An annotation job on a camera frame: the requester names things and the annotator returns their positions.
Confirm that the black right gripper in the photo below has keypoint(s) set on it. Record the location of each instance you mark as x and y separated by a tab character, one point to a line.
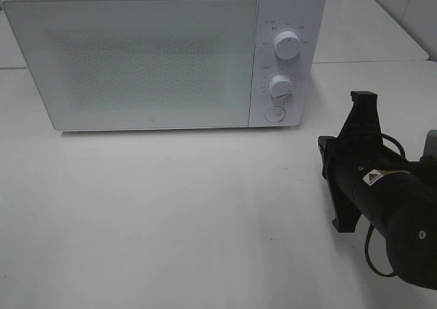
347	158

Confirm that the round white door button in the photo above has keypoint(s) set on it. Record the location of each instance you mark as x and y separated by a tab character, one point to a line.
275	114

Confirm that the white microwave knob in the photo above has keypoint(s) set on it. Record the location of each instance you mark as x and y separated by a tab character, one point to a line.
287	44
280	86

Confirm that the white microwave door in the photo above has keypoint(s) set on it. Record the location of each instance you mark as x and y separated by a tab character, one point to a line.
139	64

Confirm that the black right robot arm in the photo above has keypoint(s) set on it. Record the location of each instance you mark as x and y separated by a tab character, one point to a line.
368	175

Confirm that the white microwave oven body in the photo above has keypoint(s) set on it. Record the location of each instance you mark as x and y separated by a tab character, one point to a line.
273	16

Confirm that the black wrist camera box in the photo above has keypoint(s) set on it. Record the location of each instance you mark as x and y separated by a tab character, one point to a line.
430	147

